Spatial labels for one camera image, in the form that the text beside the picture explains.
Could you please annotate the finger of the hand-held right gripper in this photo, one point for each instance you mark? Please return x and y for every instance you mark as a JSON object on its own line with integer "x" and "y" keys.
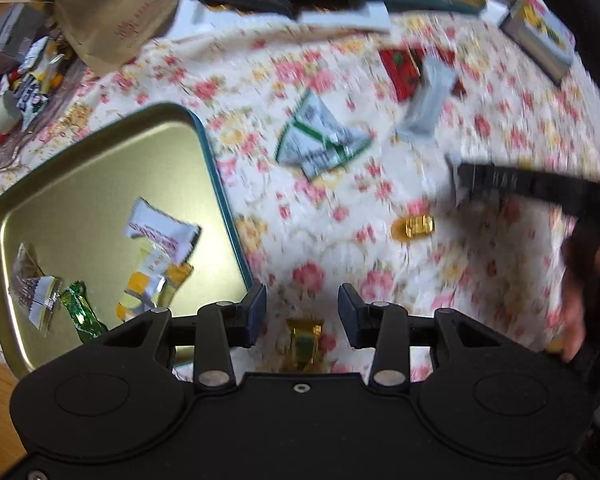
{"x": 520, "y": 185}

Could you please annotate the gold green candy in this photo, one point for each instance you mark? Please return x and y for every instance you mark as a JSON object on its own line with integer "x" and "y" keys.
{"x": 304, "y": 345}

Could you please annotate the white paper cup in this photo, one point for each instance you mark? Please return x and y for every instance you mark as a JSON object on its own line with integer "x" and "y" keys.
{"x": 5, "y": 112}

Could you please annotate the kraft paper bag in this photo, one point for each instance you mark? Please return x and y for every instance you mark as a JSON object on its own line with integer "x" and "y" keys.
{"x": 115, "y": 15}

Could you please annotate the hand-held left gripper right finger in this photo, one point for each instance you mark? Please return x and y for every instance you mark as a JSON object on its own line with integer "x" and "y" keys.
{"x": 350, "y": 312}

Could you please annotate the yellow picture card box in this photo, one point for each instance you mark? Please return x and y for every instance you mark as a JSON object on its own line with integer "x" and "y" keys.
{"x": 540, "y": 35}

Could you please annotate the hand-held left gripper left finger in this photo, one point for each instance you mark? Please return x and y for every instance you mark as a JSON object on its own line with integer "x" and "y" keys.
{"x": 256, "y": 312}

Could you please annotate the black snack packet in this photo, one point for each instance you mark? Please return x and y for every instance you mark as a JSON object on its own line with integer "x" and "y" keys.
{"x": 245, "y": 2}

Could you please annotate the gold ingot candy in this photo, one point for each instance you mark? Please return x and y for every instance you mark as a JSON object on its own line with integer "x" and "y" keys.
{"x": 414, "y": 227}

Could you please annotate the glass dish of packets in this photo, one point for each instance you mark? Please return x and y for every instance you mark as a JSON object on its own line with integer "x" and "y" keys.
{"x": 35, "y": 85}

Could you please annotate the clear brown candy packet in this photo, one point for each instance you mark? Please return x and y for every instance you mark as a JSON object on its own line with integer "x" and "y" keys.
{"x": 25, "y": 272}

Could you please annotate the green white triangular packet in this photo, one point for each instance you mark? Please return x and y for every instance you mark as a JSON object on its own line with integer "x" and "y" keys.
{"x": 302, "y": 127}
{"x": 340, "y": 152}

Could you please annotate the white red-print snack packet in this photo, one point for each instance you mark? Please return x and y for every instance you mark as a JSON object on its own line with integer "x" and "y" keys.
{"x": 160, "y": 230}

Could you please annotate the grey box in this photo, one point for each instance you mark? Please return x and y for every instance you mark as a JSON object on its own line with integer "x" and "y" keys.
{"x": 7, "y": 37}

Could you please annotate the green foil candy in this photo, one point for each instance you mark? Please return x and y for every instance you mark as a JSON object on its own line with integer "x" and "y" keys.
{"x": 82, "y": 312}

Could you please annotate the teal tin lid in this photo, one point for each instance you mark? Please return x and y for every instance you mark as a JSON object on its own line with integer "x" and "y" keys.
{"x": 95, "y": 180}

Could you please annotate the silver white candy packet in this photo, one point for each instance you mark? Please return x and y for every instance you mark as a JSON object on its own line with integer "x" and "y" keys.
{"x": 45, "y": 302}

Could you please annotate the person's right hand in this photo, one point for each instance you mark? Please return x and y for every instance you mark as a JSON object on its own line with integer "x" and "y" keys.
{"x": 575, "y": 310}

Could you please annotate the yellow white snack packet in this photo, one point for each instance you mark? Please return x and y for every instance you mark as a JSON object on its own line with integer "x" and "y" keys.
{"x": 150, "y": 280}

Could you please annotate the white grey snack packet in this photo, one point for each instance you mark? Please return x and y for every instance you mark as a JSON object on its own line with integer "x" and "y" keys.
{"x": 427, "y": 100}

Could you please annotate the black sofa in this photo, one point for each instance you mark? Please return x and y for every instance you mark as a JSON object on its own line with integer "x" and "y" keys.
{"x": 595, "y": 35}

